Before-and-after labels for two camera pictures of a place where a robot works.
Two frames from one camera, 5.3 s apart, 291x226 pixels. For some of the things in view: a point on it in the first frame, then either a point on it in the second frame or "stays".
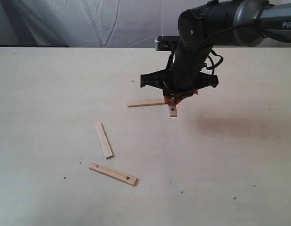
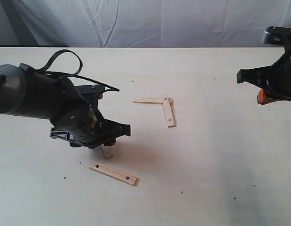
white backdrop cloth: x=135 y=23 stays
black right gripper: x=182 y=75 to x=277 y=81
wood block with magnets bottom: x=114 y=173 stays
